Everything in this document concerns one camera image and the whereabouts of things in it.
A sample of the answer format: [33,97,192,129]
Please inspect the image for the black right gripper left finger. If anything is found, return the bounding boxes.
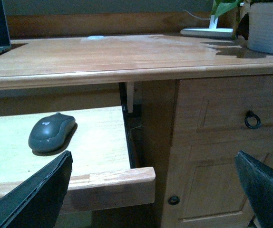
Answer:
[0,151,73,228]

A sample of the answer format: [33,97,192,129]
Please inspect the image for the white plant pot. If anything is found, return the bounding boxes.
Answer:
[247,2,273,54]

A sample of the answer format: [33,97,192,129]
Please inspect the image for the white desk lamp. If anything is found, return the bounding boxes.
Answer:
[180,15,233,39]

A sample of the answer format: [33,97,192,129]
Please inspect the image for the green plant leaves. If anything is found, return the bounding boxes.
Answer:
[211,0,273,40]

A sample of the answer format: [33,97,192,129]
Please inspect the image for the grey computer mouse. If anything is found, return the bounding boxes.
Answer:
[28,113,76,153]

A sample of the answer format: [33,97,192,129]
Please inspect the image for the black ring drawer handle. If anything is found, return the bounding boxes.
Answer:
[244,110,262,130]

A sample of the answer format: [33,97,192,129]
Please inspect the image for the white lamp cable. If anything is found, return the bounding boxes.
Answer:
[183,9,211,21]

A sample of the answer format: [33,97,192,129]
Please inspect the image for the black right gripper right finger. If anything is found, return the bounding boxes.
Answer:
[235,151,273,228]

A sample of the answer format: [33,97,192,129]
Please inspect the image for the wooden desk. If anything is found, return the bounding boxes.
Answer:
[0,34,273,228]

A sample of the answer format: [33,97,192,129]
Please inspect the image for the wooden pull-out keyboard tray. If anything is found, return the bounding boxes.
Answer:
[0,106,156,214]

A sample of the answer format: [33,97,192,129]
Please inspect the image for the black cabinet door knob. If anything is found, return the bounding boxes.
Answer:
[167,195,180,206]

